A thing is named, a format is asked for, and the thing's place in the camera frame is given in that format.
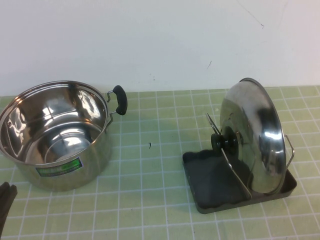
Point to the stainless steel pot lid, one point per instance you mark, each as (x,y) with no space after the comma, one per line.
(257,140)

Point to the green grid mat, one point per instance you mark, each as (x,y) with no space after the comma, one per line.
(155,200)

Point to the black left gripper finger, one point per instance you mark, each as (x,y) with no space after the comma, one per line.
(3,207)
(12,193)

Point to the small black scrap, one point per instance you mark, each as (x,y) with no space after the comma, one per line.
(150,145)

